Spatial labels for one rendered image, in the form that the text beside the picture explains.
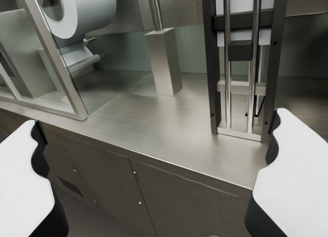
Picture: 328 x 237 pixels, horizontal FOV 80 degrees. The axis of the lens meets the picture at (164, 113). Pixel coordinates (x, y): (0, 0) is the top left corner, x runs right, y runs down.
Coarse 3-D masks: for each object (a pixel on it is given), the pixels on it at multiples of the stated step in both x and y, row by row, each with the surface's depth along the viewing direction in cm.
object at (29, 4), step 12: (24, 0) 60; (36, 12) 63; (36, 24) 64; (48, 36) 67; (48, 48) 68; (60, 60) 72; (0, 72) 104; (60, 72) 73; (72, 84) 77; (0, 96) 126; (72, 96) 78; (36, 108) 104; (48, 108) 95; (60, 108) 91
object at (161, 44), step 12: (156, 0) 73; (156, 12) 74; (156, 24) 77; (156, 36) 76; (168, 36) 78; (156, 48) 79; (168, 48) 79; (156, 60) 83; (168, 60) 80; (156, 72) 86; (168, 72) 83; (180, 72) 90; (156, 84) 90; (168, 84) 86; (180, 84) 91
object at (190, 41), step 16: (288, 16) 73; (304, 16) 71; (320, 16) 69; (144, 32) 110; (176, 32) 100; (192, 32) 96; (288, 32) 76; (304, 32) 74; (320, 32) 71; (192, 48) 100; (288, 48) 79; (304, 48) 76; (320, 48) 74; (192, 64) 105; (224, 64) 96; (240, 64) 92; (288, 64) 82; (304, 64) 79; (320, 64) 76
